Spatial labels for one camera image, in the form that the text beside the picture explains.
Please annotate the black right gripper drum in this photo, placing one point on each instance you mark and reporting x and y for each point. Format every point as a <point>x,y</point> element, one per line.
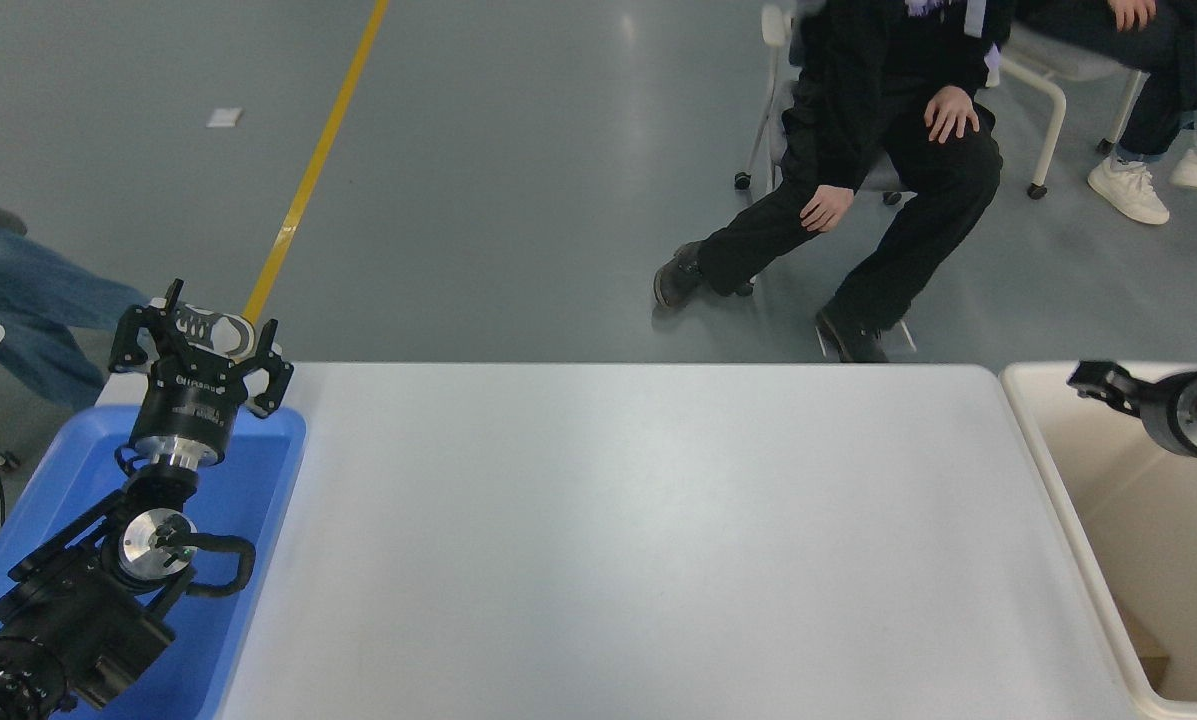
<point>1163,415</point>

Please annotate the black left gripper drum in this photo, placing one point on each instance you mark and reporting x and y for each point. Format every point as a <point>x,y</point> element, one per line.
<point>188,405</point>

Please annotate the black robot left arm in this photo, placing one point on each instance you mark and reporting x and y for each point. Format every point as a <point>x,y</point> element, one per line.
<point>68,610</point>

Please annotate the seated person's left hand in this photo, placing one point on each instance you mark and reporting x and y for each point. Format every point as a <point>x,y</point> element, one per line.
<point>951,112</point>

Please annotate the seated person's right hand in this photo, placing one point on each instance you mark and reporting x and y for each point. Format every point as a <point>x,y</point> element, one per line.
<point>826,208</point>

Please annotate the person's hand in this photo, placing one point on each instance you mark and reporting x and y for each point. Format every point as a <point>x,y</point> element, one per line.
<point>1133,12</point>

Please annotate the white and black sneaker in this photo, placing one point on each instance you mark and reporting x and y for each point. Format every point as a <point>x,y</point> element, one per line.
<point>220,328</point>

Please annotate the large pale plastic bin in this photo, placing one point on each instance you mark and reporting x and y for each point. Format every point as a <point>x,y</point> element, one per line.
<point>1138,520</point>

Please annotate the blue plastic tray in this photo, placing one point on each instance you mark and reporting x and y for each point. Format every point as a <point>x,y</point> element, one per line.
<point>248,490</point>

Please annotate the person at table edge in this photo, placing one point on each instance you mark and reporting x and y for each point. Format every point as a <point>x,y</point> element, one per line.
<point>18,290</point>

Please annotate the white paper slip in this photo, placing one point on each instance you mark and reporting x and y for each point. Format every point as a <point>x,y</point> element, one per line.
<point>224,117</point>

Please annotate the person with white shoes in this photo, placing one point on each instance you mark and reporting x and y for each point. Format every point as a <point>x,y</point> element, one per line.
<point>1173,70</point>

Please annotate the seated person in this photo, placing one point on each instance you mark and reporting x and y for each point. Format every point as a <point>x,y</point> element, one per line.
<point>858,80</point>

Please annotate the white frame grey seat chair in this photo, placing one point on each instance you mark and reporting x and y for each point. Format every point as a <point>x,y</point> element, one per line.
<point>773,25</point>
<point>1059,130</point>

